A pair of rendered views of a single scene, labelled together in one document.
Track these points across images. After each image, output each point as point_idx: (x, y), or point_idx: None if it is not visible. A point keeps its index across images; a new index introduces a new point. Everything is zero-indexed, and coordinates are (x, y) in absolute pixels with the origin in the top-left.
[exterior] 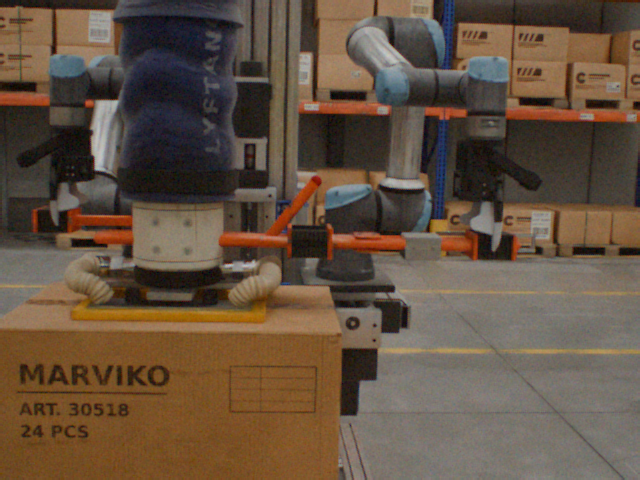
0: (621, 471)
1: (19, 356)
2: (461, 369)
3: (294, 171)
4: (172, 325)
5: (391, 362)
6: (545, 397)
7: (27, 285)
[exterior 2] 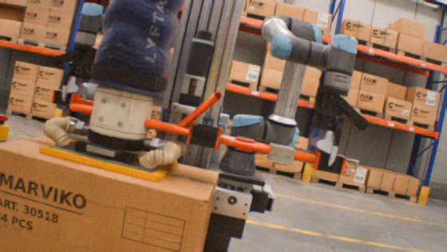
0: None
1: (1, 167)
2: (304, 242)
3: (219, 101)
4: (96, 170)
5: (267, 231)
6: None
7: None
